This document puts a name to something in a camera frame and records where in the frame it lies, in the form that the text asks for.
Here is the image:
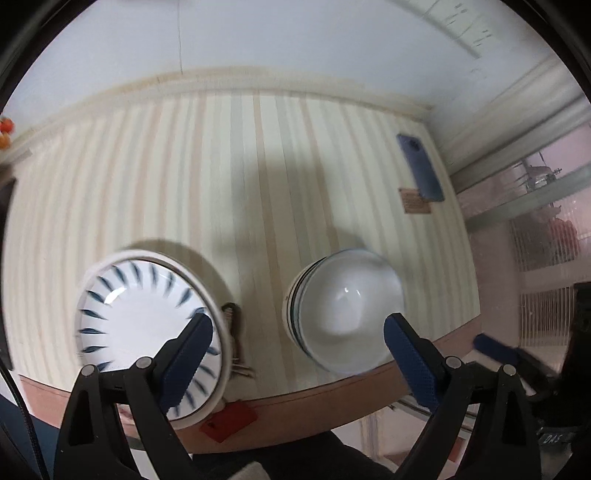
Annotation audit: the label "white wall socket panel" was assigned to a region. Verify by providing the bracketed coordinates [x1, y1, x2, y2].
[392, 0, 501, 59]

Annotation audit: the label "white bowl underneath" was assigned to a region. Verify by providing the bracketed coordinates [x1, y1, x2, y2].
[281, 258, 325, 355]

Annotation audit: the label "striped cream tablecloth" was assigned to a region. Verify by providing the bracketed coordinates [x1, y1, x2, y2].
[1, 92, 480, 399]

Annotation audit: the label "blue smartphone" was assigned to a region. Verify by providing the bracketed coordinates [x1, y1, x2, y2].
[397, 134, 445, 202]

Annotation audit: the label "white bowl blue rim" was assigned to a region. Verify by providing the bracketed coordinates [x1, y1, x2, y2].
[294, 248, 405, 376]

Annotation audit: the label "orange fruits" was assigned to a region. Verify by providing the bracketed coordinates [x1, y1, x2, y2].
[0, 117, 14, 150]

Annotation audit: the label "small brown card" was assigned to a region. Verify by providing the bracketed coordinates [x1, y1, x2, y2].
[399, 188, 431, 215]

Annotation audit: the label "white plate blue leaf pattern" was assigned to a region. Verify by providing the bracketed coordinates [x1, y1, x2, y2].
[75, 250, 231, 429]

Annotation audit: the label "red card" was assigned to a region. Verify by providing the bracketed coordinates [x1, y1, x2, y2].
[199, 401, 259, 443]

